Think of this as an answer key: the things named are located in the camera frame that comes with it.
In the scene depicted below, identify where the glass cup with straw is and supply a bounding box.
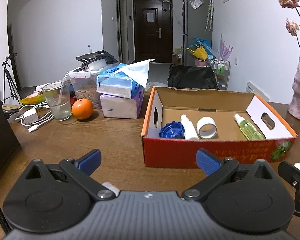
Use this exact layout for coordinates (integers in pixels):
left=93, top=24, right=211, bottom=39
left=42, top=72, right=72, bottom=121

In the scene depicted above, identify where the blue tissue pack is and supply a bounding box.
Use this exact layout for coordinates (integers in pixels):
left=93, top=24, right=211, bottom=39
left=96, top=59, right=155, bottom=99

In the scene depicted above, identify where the green spray bottle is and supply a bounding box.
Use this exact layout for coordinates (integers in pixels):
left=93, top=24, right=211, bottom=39
left=234, top=114, right=265, bottom=141

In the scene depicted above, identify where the white tape roll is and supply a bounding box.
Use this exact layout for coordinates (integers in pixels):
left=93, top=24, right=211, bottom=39
left=196, top=116, right=217, bottom=139

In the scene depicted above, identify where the white charger with cable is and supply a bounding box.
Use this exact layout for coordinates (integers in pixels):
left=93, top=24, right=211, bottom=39
left=15, top=101, right=55, bottom=133

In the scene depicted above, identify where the black device stack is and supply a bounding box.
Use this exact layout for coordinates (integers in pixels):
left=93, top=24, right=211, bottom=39
left=76, top=50, right=117, bottom=71

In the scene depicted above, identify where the purple tissue pack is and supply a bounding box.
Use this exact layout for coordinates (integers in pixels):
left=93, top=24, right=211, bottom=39
left=100, top=88, right=144, bottom=119

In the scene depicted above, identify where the metal storage cart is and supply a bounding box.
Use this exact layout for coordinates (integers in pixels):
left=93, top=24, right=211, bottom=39
left=206, top=59, right=231, bottom=90

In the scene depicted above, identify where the white spray bottle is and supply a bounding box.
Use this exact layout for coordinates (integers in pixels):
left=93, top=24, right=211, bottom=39
left=180, top=114, right=199, bottom=140

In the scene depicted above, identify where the clear food container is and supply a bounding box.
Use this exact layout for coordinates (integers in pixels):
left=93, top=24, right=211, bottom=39
left=69, top=70, right=101, bottom=109

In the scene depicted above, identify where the black bag on chair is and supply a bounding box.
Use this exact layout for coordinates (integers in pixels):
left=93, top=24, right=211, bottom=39
left=167, top=65, right=219, bottom=90

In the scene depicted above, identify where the grey refrigerator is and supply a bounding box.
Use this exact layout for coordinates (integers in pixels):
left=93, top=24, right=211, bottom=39
left=183, top=0, right=212, bottom=66

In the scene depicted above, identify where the purple jar lid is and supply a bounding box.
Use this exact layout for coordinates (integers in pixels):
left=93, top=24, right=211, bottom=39
left=159, top=121, right=185, bottom=139

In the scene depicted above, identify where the orange cardboard box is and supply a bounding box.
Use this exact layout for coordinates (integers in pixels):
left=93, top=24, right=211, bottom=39
left=141, top=87, right=297, bottom=168

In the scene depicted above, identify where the orange fruit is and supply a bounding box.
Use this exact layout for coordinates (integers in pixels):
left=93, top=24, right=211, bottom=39
left=71, top=99, right=94, bottom=120

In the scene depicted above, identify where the dark brown entrance door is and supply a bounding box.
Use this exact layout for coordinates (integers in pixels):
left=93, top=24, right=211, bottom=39
left=133, top=0, right=173, bottom=63

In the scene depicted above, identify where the white board against wall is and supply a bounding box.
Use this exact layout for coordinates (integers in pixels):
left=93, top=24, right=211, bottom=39
left=245, top=81, right=270, bottom=102

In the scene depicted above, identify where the yellow bag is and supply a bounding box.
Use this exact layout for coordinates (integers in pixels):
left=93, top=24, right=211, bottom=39
left=186, top=46, right=208, bottom=61

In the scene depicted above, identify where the black camera tripod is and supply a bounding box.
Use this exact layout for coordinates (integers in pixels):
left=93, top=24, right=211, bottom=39
left=2, top=53, right=21, bottom=105

